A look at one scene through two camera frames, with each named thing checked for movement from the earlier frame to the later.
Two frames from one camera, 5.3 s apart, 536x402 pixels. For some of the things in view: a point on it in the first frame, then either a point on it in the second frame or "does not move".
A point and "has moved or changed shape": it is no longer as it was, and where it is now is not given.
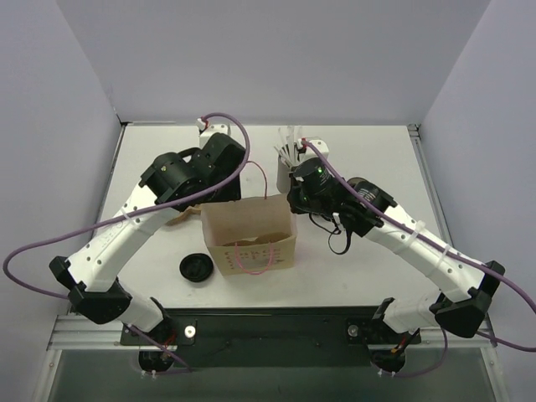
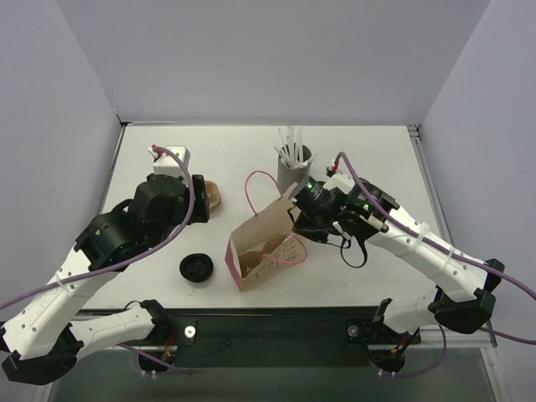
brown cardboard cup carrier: x=262 y=239 → x=248 y=260
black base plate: x=225 y=337 does not move
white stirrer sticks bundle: x=290 y=149 does not move
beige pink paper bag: x=250 y=235 has moved or changed shape
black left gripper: x=230 y=189 → x=200 y=198
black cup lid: x=196 y=267 does not move
